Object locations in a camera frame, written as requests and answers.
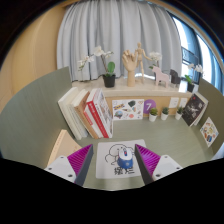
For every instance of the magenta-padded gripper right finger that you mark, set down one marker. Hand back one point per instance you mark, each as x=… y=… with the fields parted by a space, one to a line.
x=166 y=166

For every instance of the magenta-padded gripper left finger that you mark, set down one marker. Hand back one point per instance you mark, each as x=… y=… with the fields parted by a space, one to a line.
x=61 y=168

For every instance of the blue and white computer mouse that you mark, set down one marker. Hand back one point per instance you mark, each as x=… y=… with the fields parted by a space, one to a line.
x=125 y=160

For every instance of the white cartoon-print mouse pad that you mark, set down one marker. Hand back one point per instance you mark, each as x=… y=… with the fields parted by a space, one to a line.
x=106 y=166

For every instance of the small plant, white pot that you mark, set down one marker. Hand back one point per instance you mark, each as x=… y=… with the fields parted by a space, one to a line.
x=165 y=116
x=153 y=117
x=178 y=116

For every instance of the thick white book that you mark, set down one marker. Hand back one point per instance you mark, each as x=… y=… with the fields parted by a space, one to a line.
x=77 y=115
x=68 y=115

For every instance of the white food sticker card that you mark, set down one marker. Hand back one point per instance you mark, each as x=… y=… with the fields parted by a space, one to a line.
x=209 y=131

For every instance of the brown kraft book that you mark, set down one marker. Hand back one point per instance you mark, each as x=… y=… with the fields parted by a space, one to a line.
x=86 y=116

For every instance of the dark cover book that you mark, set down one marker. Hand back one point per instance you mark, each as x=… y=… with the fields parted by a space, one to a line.
x=193 y=110

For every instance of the purple round sign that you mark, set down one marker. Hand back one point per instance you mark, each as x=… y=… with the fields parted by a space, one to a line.
x=149 y=106

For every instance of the red photo-cover book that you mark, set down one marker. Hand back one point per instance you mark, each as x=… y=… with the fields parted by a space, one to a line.
x=101 y=115

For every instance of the white sticker sheet card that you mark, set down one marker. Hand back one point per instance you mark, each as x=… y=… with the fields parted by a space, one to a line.
x=128 y=110

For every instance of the wooden desk ledge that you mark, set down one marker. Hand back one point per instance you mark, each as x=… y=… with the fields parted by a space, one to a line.
x=143 y=91

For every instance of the small white orchid, black pot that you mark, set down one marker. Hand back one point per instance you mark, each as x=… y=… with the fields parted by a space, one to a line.
x=190 y=87

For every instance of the black wooden horse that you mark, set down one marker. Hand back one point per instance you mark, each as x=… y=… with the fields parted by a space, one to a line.
x=175 y=77

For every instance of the pink wooden horse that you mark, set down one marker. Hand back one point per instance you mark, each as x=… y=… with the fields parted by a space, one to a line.
x=161 y=76

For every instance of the large white orchid, black pot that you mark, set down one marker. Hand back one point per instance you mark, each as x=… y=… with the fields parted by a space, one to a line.
x=109 y=81

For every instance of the wooden hand model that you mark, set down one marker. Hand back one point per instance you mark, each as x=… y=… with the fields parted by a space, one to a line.
x=130 y=65

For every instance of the white orchid flowers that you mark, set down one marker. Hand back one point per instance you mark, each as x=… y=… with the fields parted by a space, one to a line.
x=155 y=56

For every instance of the grey curtain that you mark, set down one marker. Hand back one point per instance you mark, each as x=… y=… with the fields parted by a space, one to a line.
x=116 y=33

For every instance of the white wall socket plate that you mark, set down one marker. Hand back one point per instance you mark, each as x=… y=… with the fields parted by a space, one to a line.
x=184 y=102
x=174 y=102

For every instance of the window with dark frame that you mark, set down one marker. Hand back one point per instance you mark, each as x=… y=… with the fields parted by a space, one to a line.
x=196 y=50

